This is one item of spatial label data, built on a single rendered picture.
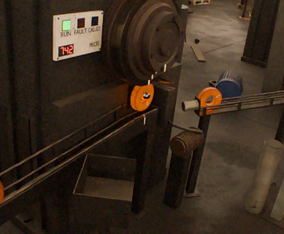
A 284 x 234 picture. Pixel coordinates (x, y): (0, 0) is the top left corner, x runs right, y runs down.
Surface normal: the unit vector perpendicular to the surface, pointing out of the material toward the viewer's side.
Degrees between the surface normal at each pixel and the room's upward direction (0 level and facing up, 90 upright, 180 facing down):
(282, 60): 90
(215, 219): 0
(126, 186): 5
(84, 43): 90
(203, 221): 0
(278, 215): 90
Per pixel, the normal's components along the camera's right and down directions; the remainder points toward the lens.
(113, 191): 0.09, -0.85
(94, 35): 0.78, 0.35
